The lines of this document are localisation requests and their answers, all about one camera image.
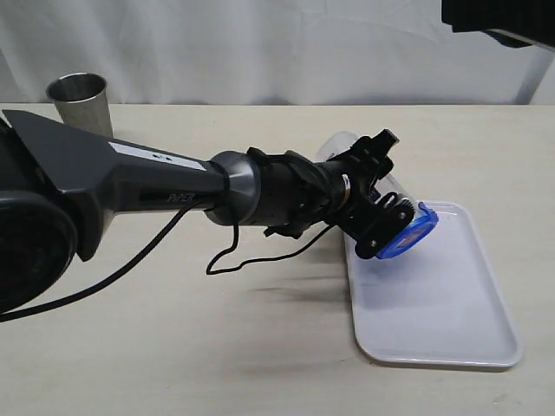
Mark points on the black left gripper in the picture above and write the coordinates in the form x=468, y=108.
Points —
x=357, y=200

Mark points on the clear plastic tall container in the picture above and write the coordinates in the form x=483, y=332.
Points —
x=371, y=157

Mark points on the blue container lid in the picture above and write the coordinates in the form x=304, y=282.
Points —
x=422, y=224

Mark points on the stainless steel cup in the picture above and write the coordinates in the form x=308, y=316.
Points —
x=81, y=101

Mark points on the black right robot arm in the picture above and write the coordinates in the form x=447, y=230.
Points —
x=515, y=24

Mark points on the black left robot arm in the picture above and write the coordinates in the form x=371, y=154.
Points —
x=62, y=186

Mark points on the white rectangular tray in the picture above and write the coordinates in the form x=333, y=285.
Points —
x=436, y=305

